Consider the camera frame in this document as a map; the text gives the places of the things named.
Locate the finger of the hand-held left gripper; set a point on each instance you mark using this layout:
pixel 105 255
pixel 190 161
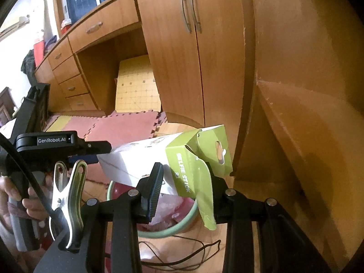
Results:
pixel 85 159
pixel 98 148

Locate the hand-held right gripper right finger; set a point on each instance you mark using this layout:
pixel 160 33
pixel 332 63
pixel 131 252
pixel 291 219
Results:
pixel 219 202

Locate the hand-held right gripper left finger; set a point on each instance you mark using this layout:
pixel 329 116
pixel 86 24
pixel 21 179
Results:
pixel 155 190

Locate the white plastic bag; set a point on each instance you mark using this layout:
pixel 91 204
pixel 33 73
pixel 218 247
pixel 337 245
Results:
pixel 170 209

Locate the green and white box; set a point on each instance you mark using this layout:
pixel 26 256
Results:
pixel 136 159

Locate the green-rimmed red bin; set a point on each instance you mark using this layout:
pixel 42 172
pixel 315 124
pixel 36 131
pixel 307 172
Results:
pixel 159 231

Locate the person's left hand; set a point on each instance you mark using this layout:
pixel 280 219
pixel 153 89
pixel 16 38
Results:
pixel 32 204

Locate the yellow foam floor mat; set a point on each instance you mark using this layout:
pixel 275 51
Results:
pixel 61 123

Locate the pink foam floor mat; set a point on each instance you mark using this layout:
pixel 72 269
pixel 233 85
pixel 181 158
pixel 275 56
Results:
pixel 122 128

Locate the metal spring clip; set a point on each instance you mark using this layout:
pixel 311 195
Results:
pixel 66 204

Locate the yellow patterned mat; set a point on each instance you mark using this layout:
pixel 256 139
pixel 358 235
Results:
pixel 136 85

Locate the dark cloth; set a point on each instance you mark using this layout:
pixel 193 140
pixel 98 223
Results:
pixel 28 65

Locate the red bag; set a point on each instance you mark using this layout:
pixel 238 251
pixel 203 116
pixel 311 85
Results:
pixel 39 52

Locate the wooden cabinet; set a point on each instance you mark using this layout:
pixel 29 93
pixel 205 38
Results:
pixel 221 48

